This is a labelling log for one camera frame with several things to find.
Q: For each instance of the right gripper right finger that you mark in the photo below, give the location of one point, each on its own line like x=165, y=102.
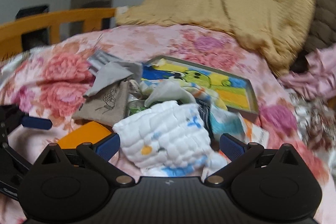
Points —
x=241, y=156

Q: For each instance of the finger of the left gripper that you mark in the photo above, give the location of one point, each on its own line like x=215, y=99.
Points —
x=36, y=123

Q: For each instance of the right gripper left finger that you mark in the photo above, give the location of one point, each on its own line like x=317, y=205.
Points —
x=96, y=157

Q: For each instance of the beige printed drawstring pouch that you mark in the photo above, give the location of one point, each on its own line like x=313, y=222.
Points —
x=107, y=107

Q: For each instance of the white quilted baby cloth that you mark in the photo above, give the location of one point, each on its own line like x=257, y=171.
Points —
x=168, y=140

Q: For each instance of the light grey sock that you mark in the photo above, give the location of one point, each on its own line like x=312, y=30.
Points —
x=111, y=73

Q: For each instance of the white orange small box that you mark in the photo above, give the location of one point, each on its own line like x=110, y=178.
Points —
x=253, y=133

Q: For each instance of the pink floral bedspread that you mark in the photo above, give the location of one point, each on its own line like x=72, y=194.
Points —
x=51, y=84

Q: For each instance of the bag of green stars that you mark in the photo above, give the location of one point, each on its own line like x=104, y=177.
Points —
x=134, y=107

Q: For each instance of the cartoon lined tray box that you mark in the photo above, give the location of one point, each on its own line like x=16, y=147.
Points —
x=236, y=92

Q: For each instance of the white gold ornate sheet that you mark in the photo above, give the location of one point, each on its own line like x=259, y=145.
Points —
x=316, y=125

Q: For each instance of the grey face mask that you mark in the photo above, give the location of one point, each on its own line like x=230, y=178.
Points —
x=99, y=59

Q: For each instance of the pink garment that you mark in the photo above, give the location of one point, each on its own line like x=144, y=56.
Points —
x=318, y=80

